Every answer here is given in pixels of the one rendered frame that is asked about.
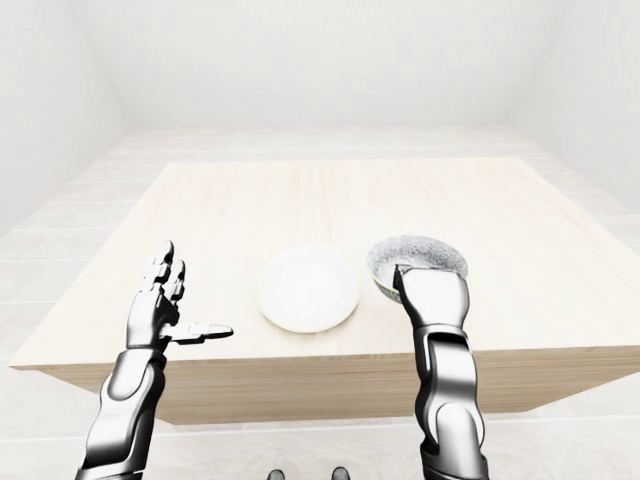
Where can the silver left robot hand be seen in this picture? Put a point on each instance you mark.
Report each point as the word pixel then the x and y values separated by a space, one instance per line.
pixel 147 310

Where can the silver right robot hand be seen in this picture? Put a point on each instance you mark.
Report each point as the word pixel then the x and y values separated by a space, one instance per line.
pixel 434 297

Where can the patterned grey bowl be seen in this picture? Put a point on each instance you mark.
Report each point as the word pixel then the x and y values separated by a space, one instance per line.
pixel 420 255

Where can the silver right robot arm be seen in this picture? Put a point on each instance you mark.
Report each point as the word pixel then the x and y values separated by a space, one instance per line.
pixel 450 400

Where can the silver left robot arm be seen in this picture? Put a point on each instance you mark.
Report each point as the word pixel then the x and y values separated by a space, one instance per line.
pixel 122 400

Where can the white round plate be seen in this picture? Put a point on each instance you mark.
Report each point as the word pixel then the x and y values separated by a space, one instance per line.
pixel 308 288

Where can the small dark rounded shape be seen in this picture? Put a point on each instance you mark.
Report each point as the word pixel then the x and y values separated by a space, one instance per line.
pixel 340 473
pixel 275 474

